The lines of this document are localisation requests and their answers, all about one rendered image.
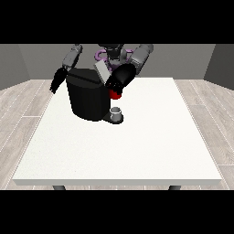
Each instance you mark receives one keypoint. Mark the black coffee machine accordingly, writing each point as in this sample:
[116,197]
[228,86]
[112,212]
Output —
[87,96]

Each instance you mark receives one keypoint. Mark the pale grey machine lid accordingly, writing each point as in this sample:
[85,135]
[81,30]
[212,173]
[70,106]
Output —
[102,71]

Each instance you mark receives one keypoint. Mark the red pod holder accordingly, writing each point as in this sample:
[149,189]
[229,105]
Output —
[114,95]

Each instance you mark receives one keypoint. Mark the grey robot trunk purple rings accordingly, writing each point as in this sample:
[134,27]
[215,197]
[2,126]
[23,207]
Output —
[113,55]

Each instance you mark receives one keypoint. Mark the small grey cup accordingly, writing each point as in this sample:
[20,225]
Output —
[115,113]

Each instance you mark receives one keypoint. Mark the dark table leg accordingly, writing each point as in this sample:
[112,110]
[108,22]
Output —
[175,187]
[59,187]

